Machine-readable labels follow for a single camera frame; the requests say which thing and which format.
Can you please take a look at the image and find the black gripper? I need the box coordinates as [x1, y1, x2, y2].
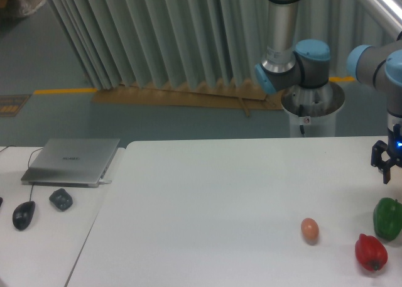
[371, 112, 401, 184]

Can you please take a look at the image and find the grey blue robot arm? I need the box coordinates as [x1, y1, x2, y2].
[255, 0, 401, 183]

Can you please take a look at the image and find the green bell pepper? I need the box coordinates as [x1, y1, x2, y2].
[373, 197, 401, 241]

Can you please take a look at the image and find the red bell pepper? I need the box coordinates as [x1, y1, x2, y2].
[355, 234, 388, 271]

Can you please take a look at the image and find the brown egg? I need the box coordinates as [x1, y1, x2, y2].
[301, 218, 319, 240]

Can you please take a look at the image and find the brown cardboard sheet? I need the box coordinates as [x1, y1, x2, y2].
[92, 79, 283, 117]

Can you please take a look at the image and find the grey pleated curtain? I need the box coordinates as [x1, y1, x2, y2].
[47, 0, 394, 90]

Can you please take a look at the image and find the silver closed laptop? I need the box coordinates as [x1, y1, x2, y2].
[21, 138, 120, 187]

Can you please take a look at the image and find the small black gadget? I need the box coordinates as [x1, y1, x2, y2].
[49, 188, 73, 212]

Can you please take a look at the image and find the black computer mouse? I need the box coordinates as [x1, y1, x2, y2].
[12, 200, 36, 231]

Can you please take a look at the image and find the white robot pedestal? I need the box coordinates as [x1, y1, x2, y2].
[281, 82, 345, 138]

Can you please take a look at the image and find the white laptop cable plug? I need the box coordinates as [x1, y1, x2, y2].
[99, 179, 112, 185]

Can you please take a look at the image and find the black mouse cable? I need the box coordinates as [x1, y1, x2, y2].
[0, 144, 48, 203]

